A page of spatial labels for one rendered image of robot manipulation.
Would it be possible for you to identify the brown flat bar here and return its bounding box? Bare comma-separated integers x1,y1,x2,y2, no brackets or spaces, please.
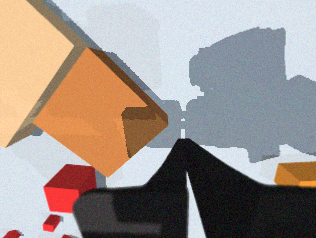
274,161,316,187

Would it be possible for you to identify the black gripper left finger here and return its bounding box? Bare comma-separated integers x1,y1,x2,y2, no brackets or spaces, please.
72,138,189,238

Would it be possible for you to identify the tan flat board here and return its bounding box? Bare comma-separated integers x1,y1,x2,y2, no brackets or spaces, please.
0,0,90,148

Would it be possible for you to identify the orange square block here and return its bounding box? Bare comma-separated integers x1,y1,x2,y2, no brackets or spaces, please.
32,47,168,178

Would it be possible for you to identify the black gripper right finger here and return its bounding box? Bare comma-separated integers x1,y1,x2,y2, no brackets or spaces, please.
184,138,316,238

